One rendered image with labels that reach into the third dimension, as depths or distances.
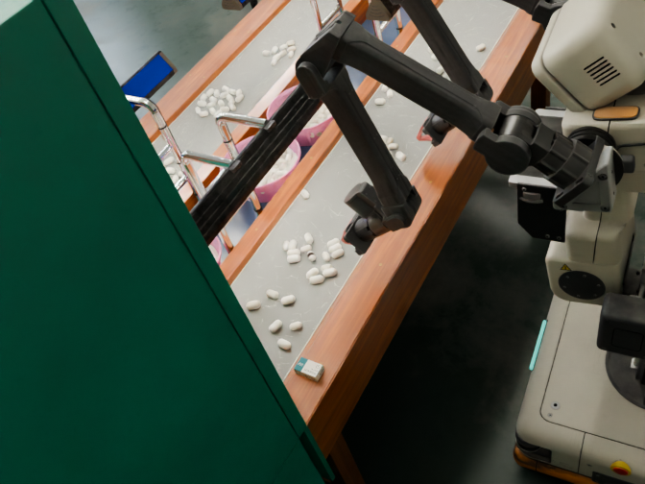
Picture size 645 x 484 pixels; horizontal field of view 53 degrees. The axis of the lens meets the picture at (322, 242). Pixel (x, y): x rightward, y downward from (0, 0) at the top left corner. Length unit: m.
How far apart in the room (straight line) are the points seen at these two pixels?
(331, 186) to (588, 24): 0.97
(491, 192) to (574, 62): 1.70
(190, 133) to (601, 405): 1.58
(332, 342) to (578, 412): 0.76
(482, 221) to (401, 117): 0.80
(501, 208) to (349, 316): 1.37
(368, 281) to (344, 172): 0.46
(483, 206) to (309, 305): 1.34
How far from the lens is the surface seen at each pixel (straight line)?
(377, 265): 1.64
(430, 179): 1.83
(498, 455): 2.19
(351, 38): 1.15
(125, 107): 0.77
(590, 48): 1.19
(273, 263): 1.76
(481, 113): 1.15
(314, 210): 1.86
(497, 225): 2.73
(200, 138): 2.31
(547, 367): 2.01
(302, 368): 1.48
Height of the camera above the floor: 2.00
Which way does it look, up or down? 46 degrees down
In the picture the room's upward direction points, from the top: 19 degrees counter-clockwise
